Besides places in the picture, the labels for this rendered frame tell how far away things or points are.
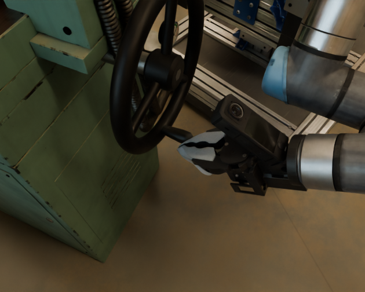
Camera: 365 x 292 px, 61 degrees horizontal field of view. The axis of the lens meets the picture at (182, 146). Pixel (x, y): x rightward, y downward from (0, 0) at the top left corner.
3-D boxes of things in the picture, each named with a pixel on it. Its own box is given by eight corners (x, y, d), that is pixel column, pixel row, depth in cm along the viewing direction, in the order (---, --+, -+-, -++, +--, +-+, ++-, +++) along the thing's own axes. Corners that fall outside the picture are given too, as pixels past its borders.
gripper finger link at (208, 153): (183, 178, 56) (228, 183, 51) (167, 157, 53) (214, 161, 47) (190, 164, 58) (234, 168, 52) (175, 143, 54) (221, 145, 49)
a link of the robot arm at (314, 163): (328, 168, 36) (340, 117, 40) (289, 165, 39) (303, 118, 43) (338, 203, 41) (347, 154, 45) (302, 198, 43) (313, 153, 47)
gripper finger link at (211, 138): (190, 164, 58) (234, 168, 52) (175, 143, 54) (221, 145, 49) (196, 152, 59) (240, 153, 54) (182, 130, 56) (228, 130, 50)
